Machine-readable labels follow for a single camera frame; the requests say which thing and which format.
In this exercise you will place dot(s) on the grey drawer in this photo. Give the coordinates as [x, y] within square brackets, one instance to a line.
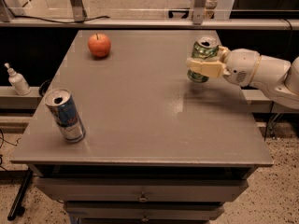
[141, 190]
[144, 211]

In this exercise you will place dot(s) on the left metal frame post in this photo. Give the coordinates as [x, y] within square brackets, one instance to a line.
[78, 10]

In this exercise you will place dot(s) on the grey drawer cabinet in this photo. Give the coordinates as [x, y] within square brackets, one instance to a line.
[144, 119]

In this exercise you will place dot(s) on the top grey drawer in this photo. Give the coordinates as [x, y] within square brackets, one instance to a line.
[141, 190]

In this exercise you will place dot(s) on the right metal frame post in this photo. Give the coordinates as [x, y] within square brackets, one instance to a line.
[198, 11]

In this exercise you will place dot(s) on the red apple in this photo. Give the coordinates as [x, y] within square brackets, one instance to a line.
[99, 45]

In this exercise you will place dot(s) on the green soda can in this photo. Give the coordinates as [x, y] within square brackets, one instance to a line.
[204, 48]

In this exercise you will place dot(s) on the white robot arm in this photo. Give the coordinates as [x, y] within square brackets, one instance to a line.
[277, 79]

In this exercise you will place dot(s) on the white pump bottle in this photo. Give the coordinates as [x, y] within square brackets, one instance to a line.
[17, 81]

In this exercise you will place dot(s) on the blue silver energy drink can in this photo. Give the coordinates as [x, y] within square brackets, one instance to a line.
[61, 105]

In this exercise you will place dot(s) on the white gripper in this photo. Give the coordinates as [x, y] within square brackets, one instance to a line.
[240, 66]

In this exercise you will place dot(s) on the black metal floor bar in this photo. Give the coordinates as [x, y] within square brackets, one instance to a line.
[17, 209]

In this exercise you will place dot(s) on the metal frame post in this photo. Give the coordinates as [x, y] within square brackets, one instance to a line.
[78, 10]
[198, 11]

